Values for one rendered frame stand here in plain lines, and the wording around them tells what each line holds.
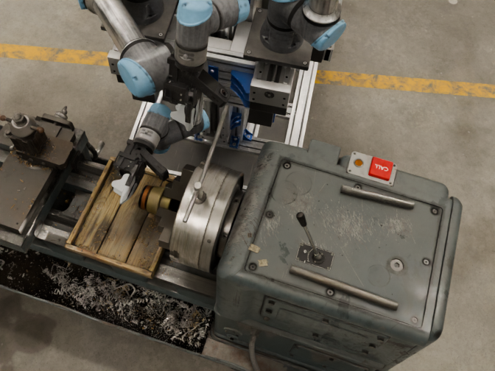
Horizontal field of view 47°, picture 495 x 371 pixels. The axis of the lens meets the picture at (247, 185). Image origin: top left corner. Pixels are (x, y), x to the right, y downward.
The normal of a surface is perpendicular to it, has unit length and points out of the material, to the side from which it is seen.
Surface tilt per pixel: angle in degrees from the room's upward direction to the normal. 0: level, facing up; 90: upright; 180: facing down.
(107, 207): 0
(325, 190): 0
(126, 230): 0
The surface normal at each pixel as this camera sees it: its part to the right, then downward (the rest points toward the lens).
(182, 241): -0.22, 0.42
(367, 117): 0.05, -0.46
